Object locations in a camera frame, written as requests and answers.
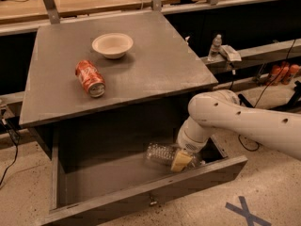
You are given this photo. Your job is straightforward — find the metal drawer knob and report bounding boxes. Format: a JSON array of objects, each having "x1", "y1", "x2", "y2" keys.
[{"x1": 149, "y1": 195, "x2": 158, "y2": 206}]

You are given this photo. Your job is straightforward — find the black cable on left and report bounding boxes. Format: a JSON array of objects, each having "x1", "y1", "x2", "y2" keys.
[{"x1": 0, "y1": 120, "x2": 21, "y2": 186}]

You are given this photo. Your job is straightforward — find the grey metal rail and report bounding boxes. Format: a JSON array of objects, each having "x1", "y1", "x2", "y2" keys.
[{"x1": 201, "y1": 39, "x2": 301, "y2": 74}]

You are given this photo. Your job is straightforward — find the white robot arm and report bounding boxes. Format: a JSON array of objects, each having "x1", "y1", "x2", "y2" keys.
[{"x1": 177, "y1": 89, "x2": 301, "y2": 160}]

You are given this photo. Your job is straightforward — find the white packet on rail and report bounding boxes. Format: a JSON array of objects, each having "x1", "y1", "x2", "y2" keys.
[{"x1": 220, "y1": 45, "x2": 242, "y2": 62}]

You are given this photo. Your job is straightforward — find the orange soda can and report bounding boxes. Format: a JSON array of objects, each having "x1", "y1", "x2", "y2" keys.
[{"x1": 75, "y1": 60, "x2": 105, "y2": 98}]

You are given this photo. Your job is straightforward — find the orange bottles on floor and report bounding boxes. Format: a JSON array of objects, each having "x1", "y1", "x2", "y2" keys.
[{"x1": 265, "y1": 61, "x2": 300, "y2": 86}]

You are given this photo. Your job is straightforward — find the open grey top drawer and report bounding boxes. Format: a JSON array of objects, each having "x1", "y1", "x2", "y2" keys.
[{"x1": 42, "y1": 98, "x2": 248, "y2": 226}]

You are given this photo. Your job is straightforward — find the grey wooden cabinet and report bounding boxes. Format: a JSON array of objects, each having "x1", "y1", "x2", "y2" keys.
[{"x1": 19, "y1": 10, "x2": 219, "y2": 160}]

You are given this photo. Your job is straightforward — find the small background water bottle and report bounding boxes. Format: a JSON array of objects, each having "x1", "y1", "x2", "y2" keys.
[{"x1": 208, "y1": 34, "x2": 222, "y2": 61}]

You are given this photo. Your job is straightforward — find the clear plastic water bottle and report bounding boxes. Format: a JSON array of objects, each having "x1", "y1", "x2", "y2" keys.
[{"x1": 145, "y1": 143, "x2": 206, "y2": 171}]

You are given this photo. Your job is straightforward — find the white paper bowl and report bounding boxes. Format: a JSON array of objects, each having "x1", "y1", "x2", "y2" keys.
[{"x1": 92, "y1": 33, "x2": 134, "y2": 59}]

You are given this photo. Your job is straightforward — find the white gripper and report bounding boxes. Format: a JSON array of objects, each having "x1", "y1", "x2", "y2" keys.
[{"x1": 171, "y1": 134, "x2": 208, "y2": 172}]

